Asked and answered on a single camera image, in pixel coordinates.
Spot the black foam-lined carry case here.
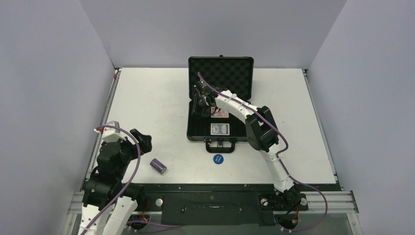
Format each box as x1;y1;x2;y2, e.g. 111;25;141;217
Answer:
186;55;254;153

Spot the blue playing card deck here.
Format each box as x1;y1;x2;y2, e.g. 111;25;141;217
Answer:
210;123;230;136

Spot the purple poker chip stack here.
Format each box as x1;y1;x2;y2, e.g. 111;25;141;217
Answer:
150;158;167;174

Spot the black robot base mount plate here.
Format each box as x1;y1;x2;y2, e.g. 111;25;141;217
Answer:
127;184;340;230

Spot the red playing card deck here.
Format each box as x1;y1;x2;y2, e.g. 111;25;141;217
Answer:
210;107;229;118

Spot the blue round dealer button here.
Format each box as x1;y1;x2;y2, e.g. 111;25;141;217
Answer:
213;154;224;165

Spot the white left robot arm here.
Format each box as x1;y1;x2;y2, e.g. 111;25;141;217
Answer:
78;124;152;235

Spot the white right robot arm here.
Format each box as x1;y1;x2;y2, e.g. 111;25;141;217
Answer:
193;79;297;209

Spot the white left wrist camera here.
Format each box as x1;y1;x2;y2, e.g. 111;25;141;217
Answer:
94;121;127;142

